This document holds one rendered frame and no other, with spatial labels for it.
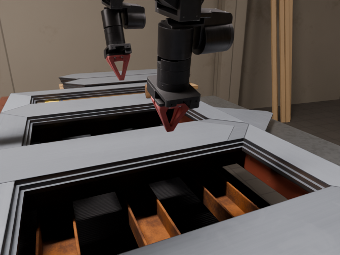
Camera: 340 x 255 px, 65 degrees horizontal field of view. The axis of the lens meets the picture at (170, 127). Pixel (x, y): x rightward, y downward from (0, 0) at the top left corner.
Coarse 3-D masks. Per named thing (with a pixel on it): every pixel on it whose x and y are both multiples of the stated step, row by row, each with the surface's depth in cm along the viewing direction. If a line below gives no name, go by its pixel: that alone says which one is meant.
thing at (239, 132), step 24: (48, 96) 123; (72, 96) 127; (96, 96) 131; (48, 120) 94; (72, 120) 97; (216, 120) 88; (24, 144) 73; (216, 144) 71; (240, 144) 74; (96, 168) 60; (120, 168) 61; (144, 168) 63; (288, 168) 60; (24, 192) 54
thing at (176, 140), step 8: (152, 128) 81; (160, 128) 81; (176, 128) 81; (160, 136) 75; (168, 136) 75; (176, 136) 75; (184, 136) 75; (168, 144) 70; (176, 144) 70; (184, 144) 70; (192, 144) 70
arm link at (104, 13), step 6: (102, 12) 78; (108, 12) 77; (114, 12) 77; (120, 12) 82; (102, 18) 78; (108, 18) 77; (114, 18) 77; (120, 18) 79; (126, 18) 80; (108, 24) 77; (114, 24) 77; (120, 24) 79
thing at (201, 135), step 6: (180, 126) 83; (186, 126) 83; (192, 126) 83; (198, 126) 83; (186, 132) 78; (192, 132) 78; (198, 132) 78; (204, 132) 78; (210, 132) 78; (192, 138) 74; (198, 138) 74; (204, 138) 74; (210, 138) 74; (216, 138) 74; (222, 138) 74; (198, 144) 70; (204, 144) 70
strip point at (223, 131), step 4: (200, 124) 84; (204, 124) 84; (208, 124) 84; (212, 124) 84; (216, 124) 84; (220, 124) 84; (224, 124) 84; (208, 128) 81; (212, 128) 81; (216, 128) 81; (220, 128) 81; (224, 128) 81; (228, 128) 81; (232, 128) 81; (212, 132) 78; (216, 132) 78; (220, 132) 78; (224, 132) 78; (228, 132) 78; (220, 136) 75; (224, 136) 75; (228, 136) 75
